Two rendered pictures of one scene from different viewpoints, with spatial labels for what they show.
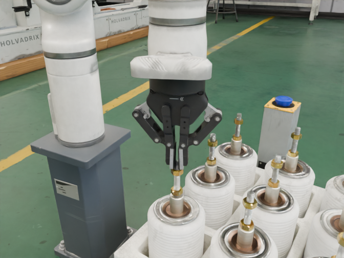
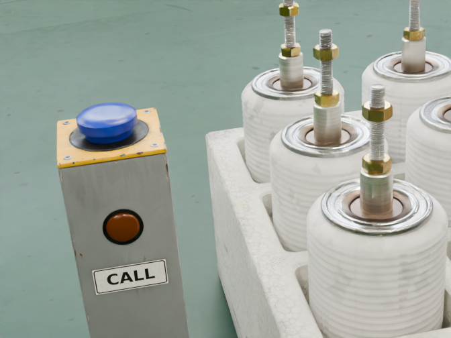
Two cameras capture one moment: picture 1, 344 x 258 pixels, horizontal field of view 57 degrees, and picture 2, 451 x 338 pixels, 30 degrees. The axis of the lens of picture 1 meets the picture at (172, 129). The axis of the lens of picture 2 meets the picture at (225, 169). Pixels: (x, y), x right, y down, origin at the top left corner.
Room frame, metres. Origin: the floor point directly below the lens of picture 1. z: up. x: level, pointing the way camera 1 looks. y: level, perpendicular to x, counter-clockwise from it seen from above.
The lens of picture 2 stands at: (1.01, 0.16, 0.55)
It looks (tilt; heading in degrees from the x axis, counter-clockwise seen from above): 28 degrees down; 228
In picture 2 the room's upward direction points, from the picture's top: 5 degrees counter-clockwise
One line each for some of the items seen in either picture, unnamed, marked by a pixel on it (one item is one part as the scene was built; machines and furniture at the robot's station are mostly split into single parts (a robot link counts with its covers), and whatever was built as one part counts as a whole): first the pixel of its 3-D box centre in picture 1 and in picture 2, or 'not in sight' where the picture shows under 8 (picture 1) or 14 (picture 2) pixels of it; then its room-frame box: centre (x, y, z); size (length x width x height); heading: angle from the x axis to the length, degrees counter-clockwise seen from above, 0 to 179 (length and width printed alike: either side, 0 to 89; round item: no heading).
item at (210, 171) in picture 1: (210, 171); not in sight; (0.50, -0.07, 0.26); 0.02 x 0.02 x 0.03
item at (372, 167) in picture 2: (236, 137); (376, 163); (0.60, -0.14, 0.29); 0.02 x 0.02 x 0.01; 1
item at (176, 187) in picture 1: (176, 181); not in sight; (0.41, -0.01, 0.31); 0.01 x 0.01 x 0.08
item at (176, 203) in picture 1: (176, 202); not in sight; (0.41, -0.01, 0.26); 0.02 x 0.02 x 0.03
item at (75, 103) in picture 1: (77, 97); not in sight; (0.57, 0.18, 0.39); 0.09 x 0.09 x 0.17; 63
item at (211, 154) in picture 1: (211, 152); not in sight; (0.50, -0.07, 0.31); 0.01 x 0.01 x 0.08
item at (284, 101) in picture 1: (283, 102); (107, 126); (0.72, -0.27, 0.32); 0.04 x 0.04 x 0.02
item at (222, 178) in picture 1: (210, 176); not in sight; (0.50, -0.07, 0.25); 0.08 x 0.08 x 0.01
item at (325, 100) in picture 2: (293, 153); (327, 97); (0.53, -0.24, 0.29); 0.02 x 0.02 x 0.01; 40
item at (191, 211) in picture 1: (176, 209); not in sight; (0.41, -0.01, 0.25); 0.08 x 0.08 x 0.01
